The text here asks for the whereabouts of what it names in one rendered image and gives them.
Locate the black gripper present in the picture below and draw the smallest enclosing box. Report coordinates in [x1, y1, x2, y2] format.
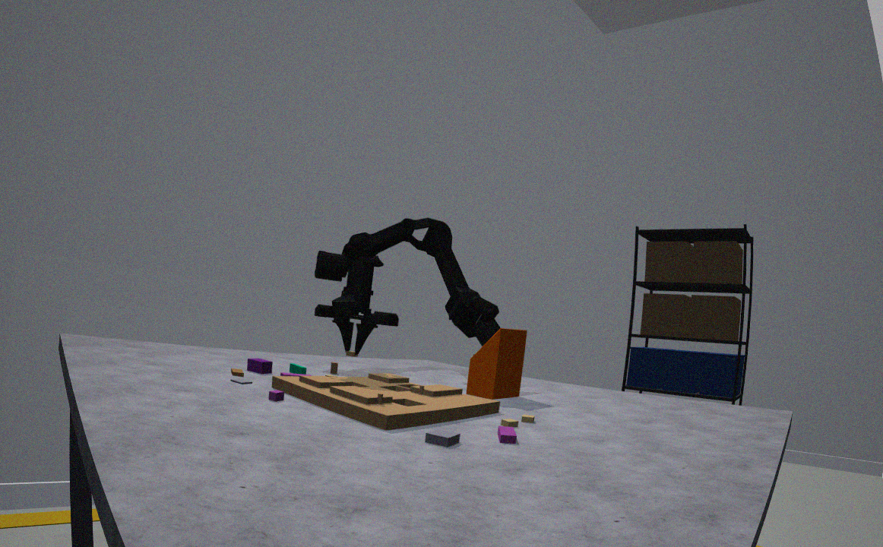
[315, 283, 399, 355]

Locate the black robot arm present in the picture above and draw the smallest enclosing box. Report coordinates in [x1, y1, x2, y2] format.
[315, 218, 500, 347]

